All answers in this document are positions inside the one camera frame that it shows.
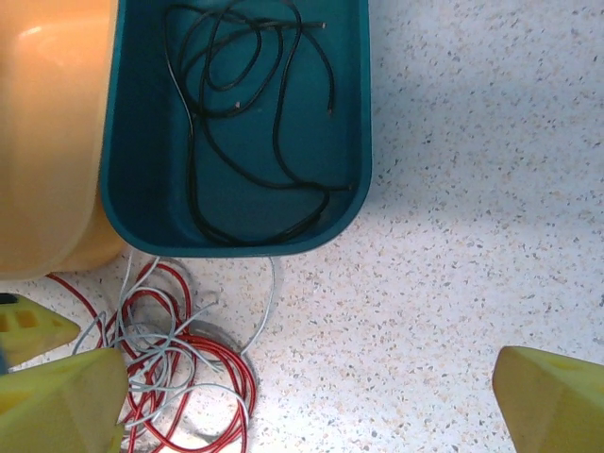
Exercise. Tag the dark teal plastic bin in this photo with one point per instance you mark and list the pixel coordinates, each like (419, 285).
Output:
(307, 141)

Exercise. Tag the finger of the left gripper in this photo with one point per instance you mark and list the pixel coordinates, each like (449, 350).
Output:
(33, 330)

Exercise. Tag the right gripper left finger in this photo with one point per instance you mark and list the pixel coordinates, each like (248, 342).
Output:
(56, 406)

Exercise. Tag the orange plastic bin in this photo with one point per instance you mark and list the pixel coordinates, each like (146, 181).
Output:
(47, 141)

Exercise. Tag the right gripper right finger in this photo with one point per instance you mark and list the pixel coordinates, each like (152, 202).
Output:
(561, 406)

